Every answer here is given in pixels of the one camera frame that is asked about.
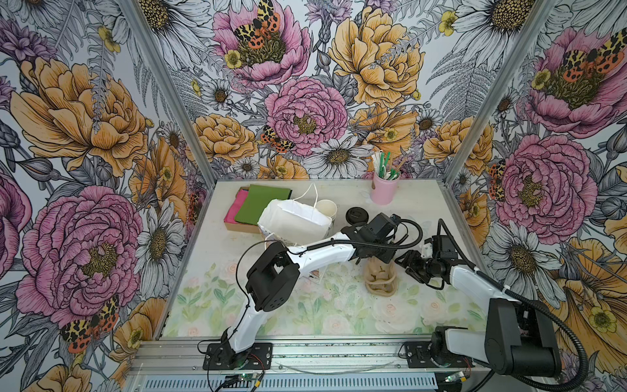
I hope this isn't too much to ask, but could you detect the brown pulp cup carrier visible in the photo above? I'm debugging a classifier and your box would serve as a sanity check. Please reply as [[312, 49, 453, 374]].
[[362, 257, 399, 297]]

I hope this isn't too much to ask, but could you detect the black plastic cup lid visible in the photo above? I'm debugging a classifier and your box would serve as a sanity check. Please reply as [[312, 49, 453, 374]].
[[345, 207, 369, 225]]

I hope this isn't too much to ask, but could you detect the cartoon animal paper gift bag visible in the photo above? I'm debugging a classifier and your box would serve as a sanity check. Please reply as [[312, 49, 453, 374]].
[[257, 184, 332, 246]]

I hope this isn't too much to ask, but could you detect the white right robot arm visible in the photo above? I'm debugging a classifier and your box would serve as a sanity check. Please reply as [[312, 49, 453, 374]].
[[395, 221, 561, 377]]

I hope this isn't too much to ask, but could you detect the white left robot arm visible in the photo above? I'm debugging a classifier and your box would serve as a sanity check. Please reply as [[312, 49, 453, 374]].
[[220, 213, 416, 356]]

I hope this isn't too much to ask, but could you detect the pink plastic straw cup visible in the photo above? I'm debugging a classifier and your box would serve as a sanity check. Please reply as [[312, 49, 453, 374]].
[[370, 175, 400, 205]]

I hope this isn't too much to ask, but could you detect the stack of paper cups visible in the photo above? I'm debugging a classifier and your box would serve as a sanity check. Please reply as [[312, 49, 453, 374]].
[[315, 199, 338, 227]]

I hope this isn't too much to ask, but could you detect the pink paper napkin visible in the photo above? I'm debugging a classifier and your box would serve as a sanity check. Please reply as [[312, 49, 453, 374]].
[[224, 189, 248, 225]]

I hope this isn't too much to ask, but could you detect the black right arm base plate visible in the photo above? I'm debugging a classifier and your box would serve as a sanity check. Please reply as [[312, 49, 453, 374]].
[[398, 341, 474, 369]]

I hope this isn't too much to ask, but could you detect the aluminium front frame rail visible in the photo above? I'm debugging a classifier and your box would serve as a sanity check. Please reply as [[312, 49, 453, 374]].
[[131, 335, 545, 373]]

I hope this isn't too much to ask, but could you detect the white ventilated cable duct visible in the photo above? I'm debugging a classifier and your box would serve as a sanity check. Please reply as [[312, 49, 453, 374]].
[[136, 372, 439, 391]]

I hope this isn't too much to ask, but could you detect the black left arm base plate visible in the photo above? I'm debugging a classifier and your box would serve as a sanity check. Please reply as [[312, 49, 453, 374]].
[[202, 341, 274, 371]]

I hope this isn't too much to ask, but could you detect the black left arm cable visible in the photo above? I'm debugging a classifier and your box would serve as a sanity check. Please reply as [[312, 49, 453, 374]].
[[195, 217, 425, 359]]

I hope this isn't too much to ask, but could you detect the aluminium left corner post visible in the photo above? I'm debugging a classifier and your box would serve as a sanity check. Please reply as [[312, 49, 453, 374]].
[[120, 1, 217, 189]]

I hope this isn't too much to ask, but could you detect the aluminium corner post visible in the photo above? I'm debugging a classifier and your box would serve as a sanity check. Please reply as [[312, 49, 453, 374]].
[[120, 1, 217, 189], [442, 0, 557, 186]]

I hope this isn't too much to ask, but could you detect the aluminium right corner post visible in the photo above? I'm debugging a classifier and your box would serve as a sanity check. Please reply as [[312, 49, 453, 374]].
[[442, 0, 557, 186]]

